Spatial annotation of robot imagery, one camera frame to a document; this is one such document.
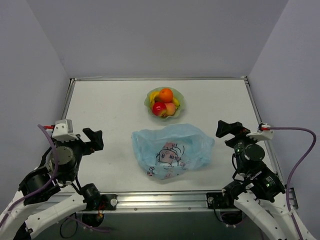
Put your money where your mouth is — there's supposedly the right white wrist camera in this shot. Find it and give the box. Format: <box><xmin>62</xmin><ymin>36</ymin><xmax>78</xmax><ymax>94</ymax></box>
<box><xmin>246</xmin><ymin>123</ymin><xmax>274</xmax><ymax>142</ymax></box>

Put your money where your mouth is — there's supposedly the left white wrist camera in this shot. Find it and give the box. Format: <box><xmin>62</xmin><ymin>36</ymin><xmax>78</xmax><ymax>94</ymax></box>
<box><xmin>51</xmin><ymin>119</ymin><xmax>78</xmax><ymax>142</ymax></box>

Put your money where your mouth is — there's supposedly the light blue plastic bag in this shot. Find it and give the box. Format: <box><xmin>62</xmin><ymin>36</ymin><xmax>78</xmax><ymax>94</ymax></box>
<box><xmin>131</xmin><ymin>123</ymin><xmax>215</xmax><ymax>180</ymax></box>

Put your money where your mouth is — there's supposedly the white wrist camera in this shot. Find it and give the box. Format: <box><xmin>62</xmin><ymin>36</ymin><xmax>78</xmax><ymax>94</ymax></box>
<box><xmin>246</xmin><ymin>123</ymin><xmax>274</xmax><ymax>142</ymax></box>
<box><xmin>51</xmin><ymin>119</ymin><xmax>78</xmax><ymax>142</ymax></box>

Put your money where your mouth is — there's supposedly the green glass bowl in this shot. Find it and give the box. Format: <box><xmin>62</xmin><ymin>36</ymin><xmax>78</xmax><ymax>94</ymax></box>
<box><xmin>144</xmin><ymin>87</ymin><xmax>185</xmax><ymax>120</ymax></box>

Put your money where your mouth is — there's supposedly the red fake apple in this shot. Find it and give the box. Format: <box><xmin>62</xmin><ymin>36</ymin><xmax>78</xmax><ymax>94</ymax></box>
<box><xmin>152</xmin><ymin>102</ymin><xmax>167</xmax><ymax>117</ymax></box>

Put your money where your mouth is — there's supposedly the fake orange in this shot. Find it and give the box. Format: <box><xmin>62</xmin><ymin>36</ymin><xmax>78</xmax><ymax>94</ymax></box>
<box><xmin>158</xmin><ymin>88</ymin><xmax>174</xmax><ymax>103</ymax></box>

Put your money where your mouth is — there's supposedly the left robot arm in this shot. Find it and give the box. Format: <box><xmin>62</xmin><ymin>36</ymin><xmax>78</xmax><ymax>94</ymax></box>
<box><xmin>0</xmin><ymin>122</ymin><xmax>104</xmax><ymax>240</ymax></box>

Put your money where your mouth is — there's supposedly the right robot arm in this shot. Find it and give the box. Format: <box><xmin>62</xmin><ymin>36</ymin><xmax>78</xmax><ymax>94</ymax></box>
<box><xmin>215</xmin><ymin>120</ymin><xmax>317</xmax><ymax>240</ymax></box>

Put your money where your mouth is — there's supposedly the aluminium table frame rail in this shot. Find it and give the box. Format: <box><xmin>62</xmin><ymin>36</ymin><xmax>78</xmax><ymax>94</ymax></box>
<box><xmin>42</xmin><ymin>76</ymin><xmax>300</xmax><ymax>213</ymax></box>

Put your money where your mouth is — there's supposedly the fake peach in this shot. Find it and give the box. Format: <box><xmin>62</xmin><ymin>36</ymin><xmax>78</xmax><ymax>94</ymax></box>
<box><xmin>164</xmin><ymin>102</ymin><xmax>176</xmax><ymax>117</ymax></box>

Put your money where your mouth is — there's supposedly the yellow fake banana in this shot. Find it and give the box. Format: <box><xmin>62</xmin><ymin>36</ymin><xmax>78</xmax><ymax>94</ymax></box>
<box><xmin>149</xmin><ymin>91</ymin><xmax>180</xmax><ymax>109</ymax></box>

